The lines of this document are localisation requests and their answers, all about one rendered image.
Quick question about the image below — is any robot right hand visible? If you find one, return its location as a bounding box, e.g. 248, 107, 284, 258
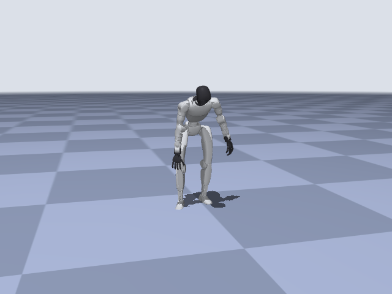
172, 148, 184, 170

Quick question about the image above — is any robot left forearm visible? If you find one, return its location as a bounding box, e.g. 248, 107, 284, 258
219, 115, 230, 139

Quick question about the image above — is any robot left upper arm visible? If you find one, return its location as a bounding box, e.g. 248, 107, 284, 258
211, 97, 225, 124

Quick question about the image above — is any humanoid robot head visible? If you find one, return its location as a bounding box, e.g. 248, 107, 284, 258
193, 86, 211, 106

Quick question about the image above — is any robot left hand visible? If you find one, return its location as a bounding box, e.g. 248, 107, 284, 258
224, 136, 233, 156

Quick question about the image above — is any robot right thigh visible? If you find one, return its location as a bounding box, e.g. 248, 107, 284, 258
176, 130, 188, 173

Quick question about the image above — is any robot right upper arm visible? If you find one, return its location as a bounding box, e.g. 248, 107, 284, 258
176, 100, 189, 133

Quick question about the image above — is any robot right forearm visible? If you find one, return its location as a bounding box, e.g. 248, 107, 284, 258
174, 126, 183, 153

